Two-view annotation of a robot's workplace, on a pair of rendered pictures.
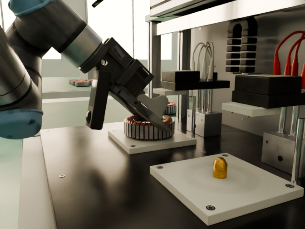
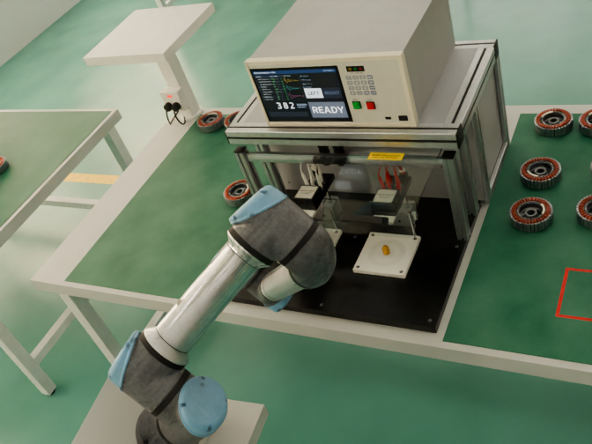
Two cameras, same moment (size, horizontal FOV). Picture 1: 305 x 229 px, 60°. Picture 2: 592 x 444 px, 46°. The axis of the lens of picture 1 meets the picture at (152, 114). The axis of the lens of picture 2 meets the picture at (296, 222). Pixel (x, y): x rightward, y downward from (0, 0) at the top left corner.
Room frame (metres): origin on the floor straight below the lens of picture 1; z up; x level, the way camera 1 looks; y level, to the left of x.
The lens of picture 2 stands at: (-0.81, 0.72, 2.11)
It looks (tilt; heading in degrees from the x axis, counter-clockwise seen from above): 38 degrees down; 333
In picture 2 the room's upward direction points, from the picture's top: 21 degrees counter-clockwise
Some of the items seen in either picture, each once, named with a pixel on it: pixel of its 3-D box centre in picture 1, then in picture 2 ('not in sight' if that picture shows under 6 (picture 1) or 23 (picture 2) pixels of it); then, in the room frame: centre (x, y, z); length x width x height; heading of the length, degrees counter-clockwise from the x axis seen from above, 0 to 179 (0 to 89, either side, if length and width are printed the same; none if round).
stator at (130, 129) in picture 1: (149, 126); not in sight; (0.57, 0.01, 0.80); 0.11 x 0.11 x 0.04
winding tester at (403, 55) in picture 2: not in sight; (354, 53); (0.58, -0.34, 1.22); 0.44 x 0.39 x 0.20; 25
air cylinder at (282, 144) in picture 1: (291, 151); not in sight; (0.41, -0.23, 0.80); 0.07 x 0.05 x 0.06; 25
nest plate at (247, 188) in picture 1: (219, 179); (387, 254); (0.35, -0.09, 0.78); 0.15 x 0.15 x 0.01; 25
